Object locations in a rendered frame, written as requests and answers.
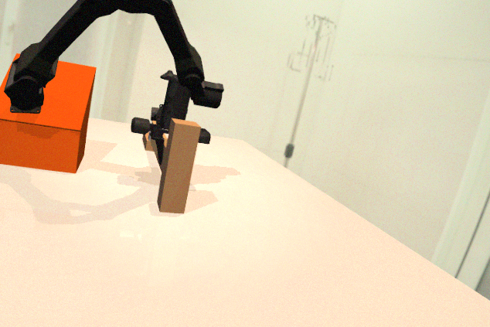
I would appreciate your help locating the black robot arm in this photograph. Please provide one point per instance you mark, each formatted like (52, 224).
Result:
(37, 64)

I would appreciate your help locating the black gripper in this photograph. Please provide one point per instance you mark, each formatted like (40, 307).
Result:
(170, 110)

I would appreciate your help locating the long tan wooden bar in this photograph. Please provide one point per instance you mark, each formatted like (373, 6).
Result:
(154, 146)

